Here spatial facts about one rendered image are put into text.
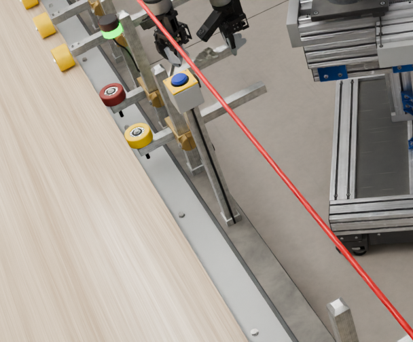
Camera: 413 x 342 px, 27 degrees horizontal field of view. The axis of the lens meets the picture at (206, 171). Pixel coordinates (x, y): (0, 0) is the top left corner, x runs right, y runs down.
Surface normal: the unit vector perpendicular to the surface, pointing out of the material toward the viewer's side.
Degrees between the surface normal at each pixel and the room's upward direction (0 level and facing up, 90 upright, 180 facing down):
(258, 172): 0
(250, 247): 0
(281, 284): 0
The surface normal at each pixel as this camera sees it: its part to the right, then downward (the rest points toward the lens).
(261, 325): -0.27, -0.69
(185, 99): 0.39, 0.55
